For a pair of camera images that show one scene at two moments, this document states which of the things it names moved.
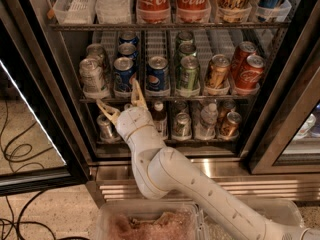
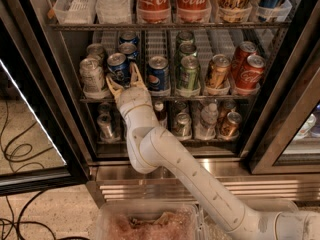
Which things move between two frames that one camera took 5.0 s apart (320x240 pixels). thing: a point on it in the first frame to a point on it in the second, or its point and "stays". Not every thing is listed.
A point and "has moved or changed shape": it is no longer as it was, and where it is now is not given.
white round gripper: x=132 y=120 to x=134 y=99
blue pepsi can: x=123 y=68 has moved or changed shape
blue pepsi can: x=157 y=75 stays
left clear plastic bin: x=148 y=220 stays
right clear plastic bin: x=282 y=211 stays
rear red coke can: x=240 y=55 stays
